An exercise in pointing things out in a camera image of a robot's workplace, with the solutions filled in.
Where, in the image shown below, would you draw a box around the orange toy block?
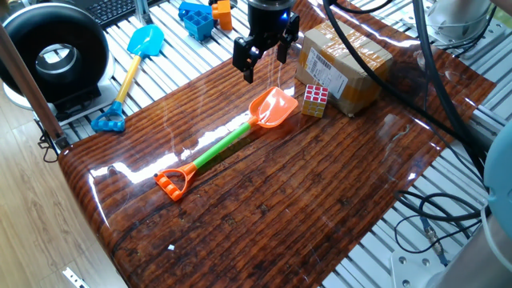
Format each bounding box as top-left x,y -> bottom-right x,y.
211,0 -> 234,32

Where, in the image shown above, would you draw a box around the thin black cable loop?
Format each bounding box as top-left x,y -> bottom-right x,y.
394,190 -> 483,255

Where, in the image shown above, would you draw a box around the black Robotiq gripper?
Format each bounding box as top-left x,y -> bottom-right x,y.
232,0 -> 301,84

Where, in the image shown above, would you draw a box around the blue toy block square holes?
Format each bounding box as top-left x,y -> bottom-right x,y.
183,10 -> 215,42

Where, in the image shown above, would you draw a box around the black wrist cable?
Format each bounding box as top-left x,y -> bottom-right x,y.
322,0 -> 487,147
411,0 -> 487,179

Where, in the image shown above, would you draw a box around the cardboard box with yellow tape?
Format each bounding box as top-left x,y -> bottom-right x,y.
294,19 -> 394,118

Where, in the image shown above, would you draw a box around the glossy wood-grain table mat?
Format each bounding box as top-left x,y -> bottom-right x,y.
58,0 -> 497,288

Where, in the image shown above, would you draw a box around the aluminium frame post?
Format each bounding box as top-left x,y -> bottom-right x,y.
134,0 -> 154,26

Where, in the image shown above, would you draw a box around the small metal bracket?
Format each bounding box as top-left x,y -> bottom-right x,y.
62,266 -> 91,288

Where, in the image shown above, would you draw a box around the orange toy shovel green shaft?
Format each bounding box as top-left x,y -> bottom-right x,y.
154,86 -> 299,202

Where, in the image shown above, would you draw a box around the brown wooden beam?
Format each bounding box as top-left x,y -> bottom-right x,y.
0,23 -> 68,151

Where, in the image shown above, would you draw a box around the black ring-shaped fan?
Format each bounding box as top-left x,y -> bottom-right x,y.
0,2 -> 117,121

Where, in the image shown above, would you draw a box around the black computer keyboard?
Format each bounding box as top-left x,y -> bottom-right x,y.
75,0 -> 139,28

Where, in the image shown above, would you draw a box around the thin black wire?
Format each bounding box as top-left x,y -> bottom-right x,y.
37,119 -> 60,164

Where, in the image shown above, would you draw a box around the white Rubik's cube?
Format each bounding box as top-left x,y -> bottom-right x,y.
301,84 -> 330,118

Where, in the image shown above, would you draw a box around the blue toy shovel yellow shaft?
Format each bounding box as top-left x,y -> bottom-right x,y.
90,24 -> 166,134

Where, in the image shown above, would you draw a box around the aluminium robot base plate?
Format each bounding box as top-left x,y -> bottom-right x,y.
390,250 -> 445,288

